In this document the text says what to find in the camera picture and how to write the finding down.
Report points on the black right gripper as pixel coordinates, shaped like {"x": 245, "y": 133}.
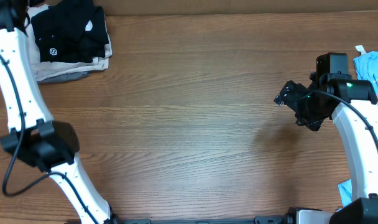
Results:
{"x": 290, "y": 95}

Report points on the black Sydrogen t-shirt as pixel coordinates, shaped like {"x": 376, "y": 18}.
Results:
{"x": 72, "y": 31}

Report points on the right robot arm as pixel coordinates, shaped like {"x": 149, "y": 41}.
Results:
{"x": 352, "y": 106}

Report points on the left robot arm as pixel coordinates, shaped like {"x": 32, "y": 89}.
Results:
{"x": 34, "y": 137}

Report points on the light blue t-shirt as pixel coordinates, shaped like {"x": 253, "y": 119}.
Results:
{"x": 366, "y": 66}

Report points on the brown cardboard back panel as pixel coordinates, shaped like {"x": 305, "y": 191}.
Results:
{"x": 200, "y": 7}

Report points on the folded grey shirt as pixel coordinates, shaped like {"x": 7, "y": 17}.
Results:
{"x": 68, "y": 77}

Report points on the folded beige shirt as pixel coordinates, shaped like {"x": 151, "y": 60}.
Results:
{"x": 43, "y": 70}

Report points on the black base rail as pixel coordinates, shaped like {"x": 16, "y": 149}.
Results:
{"x": 255, "y": 220}

